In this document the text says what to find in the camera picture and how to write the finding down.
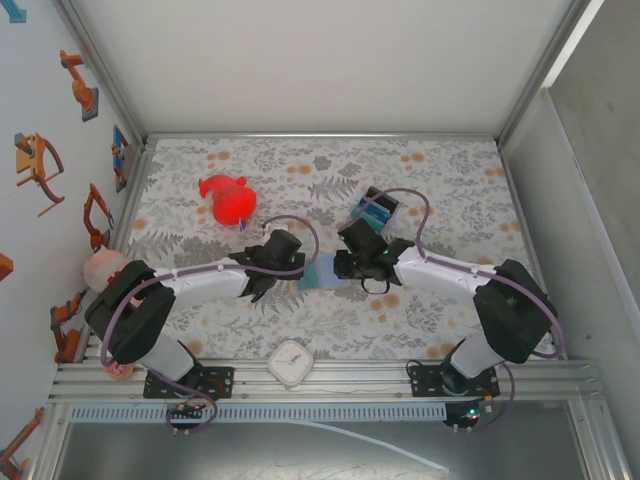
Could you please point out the teal credit card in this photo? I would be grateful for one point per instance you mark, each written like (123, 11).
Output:
(307, 280)

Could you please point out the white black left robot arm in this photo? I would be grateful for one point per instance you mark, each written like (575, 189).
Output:
(210, 285)

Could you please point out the dark blue card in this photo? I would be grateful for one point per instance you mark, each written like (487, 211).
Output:
(377, 215)

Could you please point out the white square clock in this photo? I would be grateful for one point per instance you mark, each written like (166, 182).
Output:
(290, 362)

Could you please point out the red plush toy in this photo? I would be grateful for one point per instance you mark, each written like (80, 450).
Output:
(232, 202)

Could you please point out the floral print tablecloth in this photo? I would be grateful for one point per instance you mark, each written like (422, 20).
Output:
(300, 165)

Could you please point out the small black circuit board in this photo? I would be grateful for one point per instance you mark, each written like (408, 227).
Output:
(472, 414)
(187, 410)

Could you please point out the pink plush toy polka dots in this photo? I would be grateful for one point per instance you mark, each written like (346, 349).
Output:
(102, 265)

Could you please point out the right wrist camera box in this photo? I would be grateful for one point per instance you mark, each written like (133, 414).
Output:
(362, 235)

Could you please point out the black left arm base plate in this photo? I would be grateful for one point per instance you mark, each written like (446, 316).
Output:
(220, 382)

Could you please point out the aluminium frame rail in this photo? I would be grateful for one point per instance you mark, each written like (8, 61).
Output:
(350, 380)
(320, 136)
(134, 200)

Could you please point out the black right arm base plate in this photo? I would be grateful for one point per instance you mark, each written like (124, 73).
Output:
(425, 382)

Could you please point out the blue orange wall sticker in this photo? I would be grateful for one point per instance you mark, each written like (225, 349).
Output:
(119, 150)

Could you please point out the aluminium frame post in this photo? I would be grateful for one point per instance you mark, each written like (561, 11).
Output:
(102, 65)
(545, 70)

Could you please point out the orange gripper wall sticker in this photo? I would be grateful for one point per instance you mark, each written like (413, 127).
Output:
(27, 160)

